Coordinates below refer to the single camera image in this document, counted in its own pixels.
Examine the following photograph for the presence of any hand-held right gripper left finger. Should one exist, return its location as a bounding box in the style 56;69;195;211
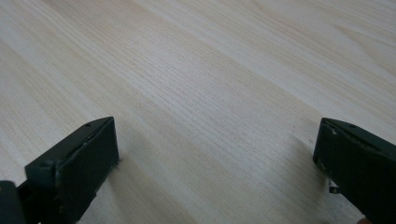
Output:
17;116;120;224

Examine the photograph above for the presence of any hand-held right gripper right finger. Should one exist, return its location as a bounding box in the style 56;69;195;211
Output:
312;117;396;224

